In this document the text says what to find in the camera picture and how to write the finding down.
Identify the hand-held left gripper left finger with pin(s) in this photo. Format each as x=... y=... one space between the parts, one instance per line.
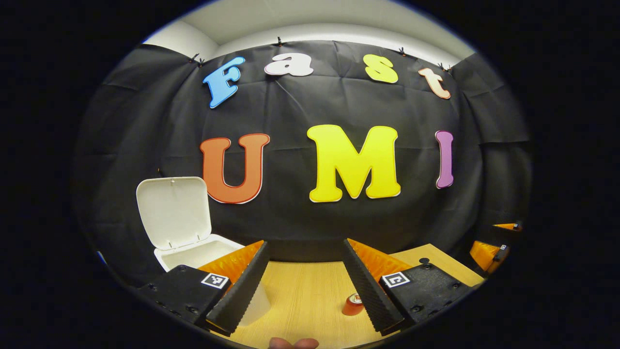
x=244 y=291

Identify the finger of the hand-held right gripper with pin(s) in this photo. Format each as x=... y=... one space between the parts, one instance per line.
x=506 y=226
x=484 y=254

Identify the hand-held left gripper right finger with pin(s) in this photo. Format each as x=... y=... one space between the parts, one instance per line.
x=368 y=291

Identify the red pop can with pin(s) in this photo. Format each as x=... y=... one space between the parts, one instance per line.
x=351 y=306

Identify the white desktop garbage bin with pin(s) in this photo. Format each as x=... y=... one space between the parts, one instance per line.
x=174 y=213

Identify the wooden desktop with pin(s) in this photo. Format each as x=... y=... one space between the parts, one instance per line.
x=305 y=291

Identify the black backdrop cloth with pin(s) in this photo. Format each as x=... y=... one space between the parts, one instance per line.
x=290 y=106

